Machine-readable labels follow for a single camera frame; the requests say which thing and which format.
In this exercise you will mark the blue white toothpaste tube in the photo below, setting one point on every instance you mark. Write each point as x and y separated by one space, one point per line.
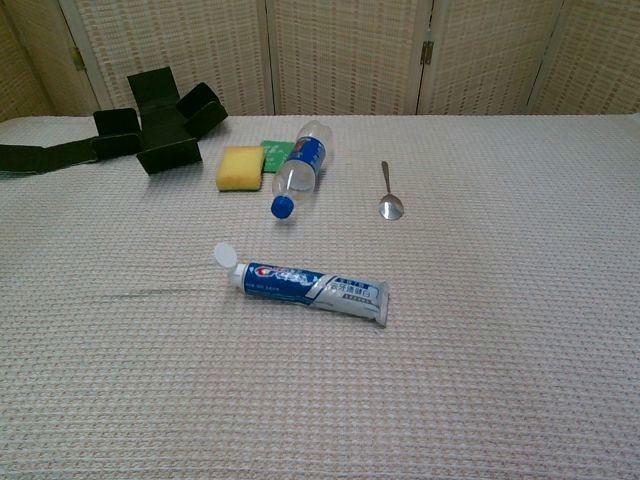
300 287

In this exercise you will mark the clear plastic water bottle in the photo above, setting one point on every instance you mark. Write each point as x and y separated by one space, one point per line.
300 170

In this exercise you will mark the metal spoon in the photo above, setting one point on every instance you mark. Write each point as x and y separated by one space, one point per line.
390 207

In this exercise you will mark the yellow sponge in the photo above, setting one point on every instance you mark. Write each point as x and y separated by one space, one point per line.
240 170

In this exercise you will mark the white woven tablecloth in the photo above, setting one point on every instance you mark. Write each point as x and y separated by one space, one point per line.
450 350

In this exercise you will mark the beige woven folding screen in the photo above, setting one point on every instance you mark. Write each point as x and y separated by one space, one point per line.
350 50

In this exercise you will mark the black unfolded cardboard box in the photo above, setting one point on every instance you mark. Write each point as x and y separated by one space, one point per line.
160 130

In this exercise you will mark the brass screen hinge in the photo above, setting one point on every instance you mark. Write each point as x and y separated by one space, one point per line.
426 52
77 58

